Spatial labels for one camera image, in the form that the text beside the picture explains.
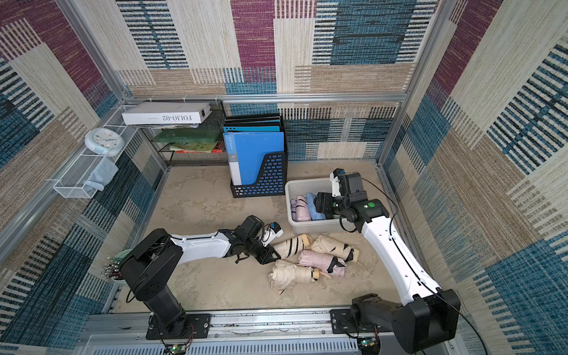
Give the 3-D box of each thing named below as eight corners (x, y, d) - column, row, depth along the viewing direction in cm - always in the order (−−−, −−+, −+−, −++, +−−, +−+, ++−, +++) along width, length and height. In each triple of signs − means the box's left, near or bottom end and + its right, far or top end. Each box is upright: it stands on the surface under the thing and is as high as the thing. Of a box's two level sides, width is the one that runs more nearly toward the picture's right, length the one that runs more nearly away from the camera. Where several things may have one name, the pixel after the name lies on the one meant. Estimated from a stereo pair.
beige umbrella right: (310, 250, 91) (311, 245, 87) (313, 238, 95) (314, 232, 90) (355, 266, 87) (358, 260, 83) (357, 252, 90) (360, 247, 86)
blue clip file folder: (234, 195, 110) (219, 148, 87) (237, 179, 116) (224, 131, 93) (284, 194, 109) (282, 147, 86) (284, 178, 116) (282, 131, 93)
